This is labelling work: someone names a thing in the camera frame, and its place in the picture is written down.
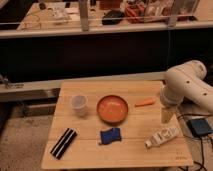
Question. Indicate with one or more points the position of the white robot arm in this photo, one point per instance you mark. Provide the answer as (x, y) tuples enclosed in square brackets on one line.
[(185, 81)]

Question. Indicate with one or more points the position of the white plastic bottle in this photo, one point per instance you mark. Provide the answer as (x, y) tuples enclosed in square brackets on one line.
[(163, 136)]

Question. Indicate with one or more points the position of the red box on bench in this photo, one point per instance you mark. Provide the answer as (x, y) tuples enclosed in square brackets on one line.
[(135, 13)]

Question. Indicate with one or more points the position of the orange carrot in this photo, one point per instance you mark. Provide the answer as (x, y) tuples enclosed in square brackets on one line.
[(145, 102)]

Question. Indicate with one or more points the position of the black bag on bench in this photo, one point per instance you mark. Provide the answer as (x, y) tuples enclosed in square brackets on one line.
[(112, 17)]

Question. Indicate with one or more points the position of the orange bowl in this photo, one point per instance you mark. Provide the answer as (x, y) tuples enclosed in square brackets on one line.
[(112, 109)]

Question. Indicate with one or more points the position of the metal rail beam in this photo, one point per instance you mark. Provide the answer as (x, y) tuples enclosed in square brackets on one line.
[(50, 88)]

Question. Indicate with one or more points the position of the blue crumpled cloth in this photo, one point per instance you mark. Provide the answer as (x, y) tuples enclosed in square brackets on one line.
[(109, 136)]

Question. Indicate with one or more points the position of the black power adapter box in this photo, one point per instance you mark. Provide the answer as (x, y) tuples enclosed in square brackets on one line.
[(199, 127)]

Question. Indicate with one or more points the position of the metal frame post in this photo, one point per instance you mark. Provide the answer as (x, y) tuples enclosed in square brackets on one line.
[(83, 9)]

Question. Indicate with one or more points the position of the black white striped eraser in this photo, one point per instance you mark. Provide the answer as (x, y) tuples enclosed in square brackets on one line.
[(63, 143)]

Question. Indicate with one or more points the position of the cream wooden gripper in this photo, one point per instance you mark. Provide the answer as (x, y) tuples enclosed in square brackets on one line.
[(166, 114)]

